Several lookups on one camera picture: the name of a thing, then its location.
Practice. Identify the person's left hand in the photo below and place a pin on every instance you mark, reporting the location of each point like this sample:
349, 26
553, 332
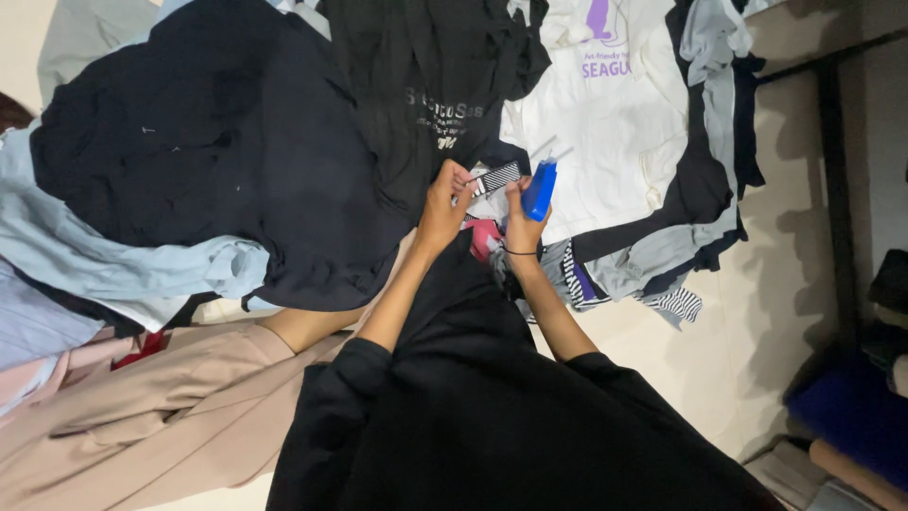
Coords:
441, 213

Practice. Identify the person's right hand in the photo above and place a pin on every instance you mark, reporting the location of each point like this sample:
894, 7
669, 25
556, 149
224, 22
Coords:
523, 226

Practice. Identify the person's right fingers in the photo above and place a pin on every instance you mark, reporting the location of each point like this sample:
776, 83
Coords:
523, 199

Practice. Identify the person's left fingers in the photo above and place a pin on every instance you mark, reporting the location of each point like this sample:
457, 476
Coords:
457, 186

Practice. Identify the blue tagging gun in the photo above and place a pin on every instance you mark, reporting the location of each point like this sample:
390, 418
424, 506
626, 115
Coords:
539, 186

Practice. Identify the black striped paper tag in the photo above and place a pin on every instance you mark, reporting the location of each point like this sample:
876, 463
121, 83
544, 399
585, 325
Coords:
496, 177

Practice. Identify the black printed t-shirt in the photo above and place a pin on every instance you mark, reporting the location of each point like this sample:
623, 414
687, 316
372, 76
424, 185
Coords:
433, 92

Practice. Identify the white printed t-shirt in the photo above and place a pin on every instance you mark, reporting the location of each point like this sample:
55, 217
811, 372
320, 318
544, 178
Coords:
603, 120

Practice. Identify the black white striped garment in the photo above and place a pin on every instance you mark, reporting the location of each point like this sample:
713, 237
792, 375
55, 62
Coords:
674, 304

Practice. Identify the person's black shirt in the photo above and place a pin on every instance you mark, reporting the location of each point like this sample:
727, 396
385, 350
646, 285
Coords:
489, 419

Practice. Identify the navy blue garment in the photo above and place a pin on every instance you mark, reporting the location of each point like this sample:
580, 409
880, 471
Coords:
213, 163

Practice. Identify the black metal rack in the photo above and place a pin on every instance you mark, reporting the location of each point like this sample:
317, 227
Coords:
837, 163

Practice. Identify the red cloth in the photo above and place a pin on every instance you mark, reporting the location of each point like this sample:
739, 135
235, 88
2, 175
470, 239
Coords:
142, 349

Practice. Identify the light blue garment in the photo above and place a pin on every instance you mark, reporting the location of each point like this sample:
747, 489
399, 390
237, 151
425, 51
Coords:
106, 262

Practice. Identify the person's beige trousers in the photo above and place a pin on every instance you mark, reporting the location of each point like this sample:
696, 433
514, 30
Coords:
156, 419

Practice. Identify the blue fabric bundle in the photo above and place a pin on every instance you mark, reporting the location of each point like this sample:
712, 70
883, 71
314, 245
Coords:
851, 419

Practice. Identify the pale pink garment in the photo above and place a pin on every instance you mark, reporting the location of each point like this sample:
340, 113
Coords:
49, 372

